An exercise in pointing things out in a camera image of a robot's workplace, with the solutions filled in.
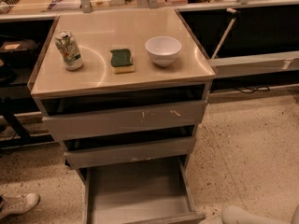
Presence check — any grey bottom drawer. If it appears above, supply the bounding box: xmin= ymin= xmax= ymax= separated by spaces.
xmin=83 ymin=157 xmax=206 ymax=224

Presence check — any grey middle drawer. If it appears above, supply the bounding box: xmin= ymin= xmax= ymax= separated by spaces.
xmin=64 ymin=136 xmax=195 ymax=169

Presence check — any black cable on floor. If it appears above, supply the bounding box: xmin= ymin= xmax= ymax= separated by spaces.
xmin=234 ymin=85 xmax=271 ymax=95

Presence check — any grey drawer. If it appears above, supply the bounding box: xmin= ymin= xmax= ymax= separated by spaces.
xmin=64 ymin=136 xmax=195 ymax=169
xmin=43 ymin=100 xmax=207 ymax=141
xmin=83 ymin=157 xmax=206 ymax=224

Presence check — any grey top drawer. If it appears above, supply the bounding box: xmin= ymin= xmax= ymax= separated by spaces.
xmin=43 ymin=100 xmax=207 ymax=141

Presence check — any white bowl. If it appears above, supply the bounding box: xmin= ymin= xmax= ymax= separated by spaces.
xmin=145 ymin=36 xmax=182 ymax=67

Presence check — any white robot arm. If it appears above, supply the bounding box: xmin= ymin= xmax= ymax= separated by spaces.
xmin=200 ymin=205 xmax=299 ymax=224

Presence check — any printed soda can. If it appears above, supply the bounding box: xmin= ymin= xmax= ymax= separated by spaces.
xmin=54 ymin=31 xmax=83 ymax=71

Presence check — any green yellow sponge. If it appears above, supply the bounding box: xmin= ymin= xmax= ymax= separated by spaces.
xmin=110 ymin=49 xmax=135 ymax=74

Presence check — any grey drawer cabinet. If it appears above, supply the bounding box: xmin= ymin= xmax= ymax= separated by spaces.
xmin=27 ymin=7 xmax=217 ymax=173

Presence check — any black bag on shelf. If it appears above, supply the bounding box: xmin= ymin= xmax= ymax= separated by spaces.
xmin=0 ymin=39 xmax=39 ymax=68

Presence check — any white sneaker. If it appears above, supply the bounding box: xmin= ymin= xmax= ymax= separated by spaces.
xmin=0 ymin=193 xmax=40 ymax=219

